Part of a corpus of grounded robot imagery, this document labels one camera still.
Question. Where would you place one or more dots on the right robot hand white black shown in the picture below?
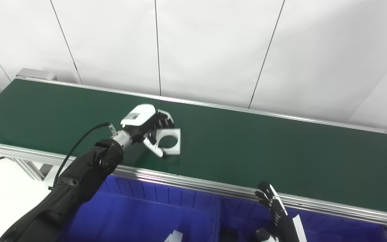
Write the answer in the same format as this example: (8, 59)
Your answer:
(282, 225)

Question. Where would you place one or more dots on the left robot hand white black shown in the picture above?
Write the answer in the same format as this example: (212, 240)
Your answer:
(139, 116)

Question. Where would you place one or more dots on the white square part round hole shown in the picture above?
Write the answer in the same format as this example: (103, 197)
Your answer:
(176, 148)
(175, 237)

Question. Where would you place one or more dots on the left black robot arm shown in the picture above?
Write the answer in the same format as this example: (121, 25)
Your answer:
(79, 183)

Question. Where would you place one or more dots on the black part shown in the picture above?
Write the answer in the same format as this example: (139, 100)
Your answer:
(230, 236)

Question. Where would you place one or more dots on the green conveyor belt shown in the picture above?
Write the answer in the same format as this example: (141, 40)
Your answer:
(180, 179)
(264, 148)

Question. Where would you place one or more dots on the grey conveyor end housing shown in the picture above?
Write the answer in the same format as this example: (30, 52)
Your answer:
(35, 74)

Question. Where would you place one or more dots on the aluminium conveyor leg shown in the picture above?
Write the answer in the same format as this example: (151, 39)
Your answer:
(30, 169)

